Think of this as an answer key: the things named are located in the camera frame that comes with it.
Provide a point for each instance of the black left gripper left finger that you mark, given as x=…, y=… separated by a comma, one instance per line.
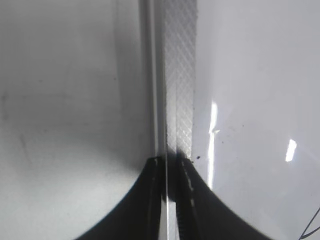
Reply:
x=137, y=216

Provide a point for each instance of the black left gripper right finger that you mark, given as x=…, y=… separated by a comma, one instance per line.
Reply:
x=201, y=215

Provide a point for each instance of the white whiteboard eraser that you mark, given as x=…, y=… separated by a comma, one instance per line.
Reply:
x=169, y=31

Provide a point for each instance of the white magnetic whiteboard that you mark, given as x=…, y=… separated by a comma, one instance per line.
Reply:
x=76, y=117

